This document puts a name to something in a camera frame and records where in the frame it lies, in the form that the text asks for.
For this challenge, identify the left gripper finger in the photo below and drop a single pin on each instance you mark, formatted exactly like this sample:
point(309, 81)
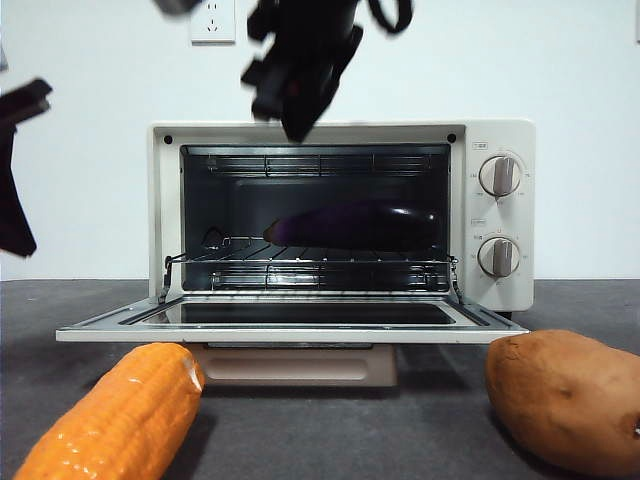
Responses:
point(12, 210)

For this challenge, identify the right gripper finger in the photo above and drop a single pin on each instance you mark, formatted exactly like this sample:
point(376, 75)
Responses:
point(267, 102)
point(307, 105)

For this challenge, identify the purple eggplant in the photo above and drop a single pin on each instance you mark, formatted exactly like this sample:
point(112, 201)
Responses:
point(350, 227)

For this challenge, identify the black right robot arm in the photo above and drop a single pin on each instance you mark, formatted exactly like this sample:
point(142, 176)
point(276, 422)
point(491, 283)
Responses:
point(310, 30)

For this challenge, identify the cream Toshiba toaster oven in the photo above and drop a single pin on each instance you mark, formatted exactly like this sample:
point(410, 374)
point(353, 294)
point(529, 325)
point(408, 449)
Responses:
point(500, 135)

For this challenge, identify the oven temperature knob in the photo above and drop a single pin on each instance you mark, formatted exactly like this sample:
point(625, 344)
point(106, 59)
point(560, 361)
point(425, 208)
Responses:
point(500, 176)

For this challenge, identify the oven timer knob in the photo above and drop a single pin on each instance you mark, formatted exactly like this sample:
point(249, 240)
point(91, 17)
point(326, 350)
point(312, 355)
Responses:
point(498, 257)

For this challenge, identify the orange corn cob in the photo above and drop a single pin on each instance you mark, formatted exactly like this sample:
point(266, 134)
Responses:
point(120, 415)

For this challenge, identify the brown sweet potato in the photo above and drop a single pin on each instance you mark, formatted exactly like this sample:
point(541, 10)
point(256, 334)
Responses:
point(560, 395)

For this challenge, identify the white wall socket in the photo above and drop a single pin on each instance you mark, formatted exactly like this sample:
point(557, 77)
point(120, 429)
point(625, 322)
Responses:
point(217, 27)

